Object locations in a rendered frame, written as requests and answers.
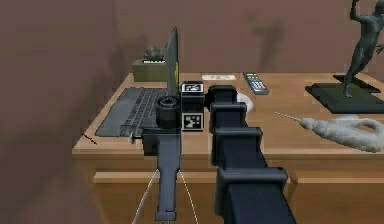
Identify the grey remote control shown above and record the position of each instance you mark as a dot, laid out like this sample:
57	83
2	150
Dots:
256	84

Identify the gray laptop with yellow star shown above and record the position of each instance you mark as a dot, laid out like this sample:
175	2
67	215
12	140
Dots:
133	110

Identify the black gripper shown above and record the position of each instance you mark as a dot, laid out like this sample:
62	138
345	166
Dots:
167	146

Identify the grey plant in olive box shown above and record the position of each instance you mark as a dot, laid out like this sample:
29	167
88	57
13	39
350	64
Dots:
148	70

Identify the white paper card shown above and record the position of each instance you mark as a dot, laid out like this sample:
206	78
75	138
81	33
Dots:
218	77

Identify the brown wooden desk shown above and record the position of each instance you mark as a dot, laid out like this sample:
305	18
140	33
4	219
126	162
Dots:
333	200

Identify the white round dish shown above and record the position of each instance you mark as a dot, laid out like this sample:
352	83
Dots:
248	101

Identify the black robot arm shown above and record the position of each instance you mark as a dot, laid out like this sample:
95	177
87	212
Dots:
248	190

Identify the dark figure statue on base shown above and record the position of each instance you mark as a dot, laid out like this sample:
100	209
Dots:
346	96

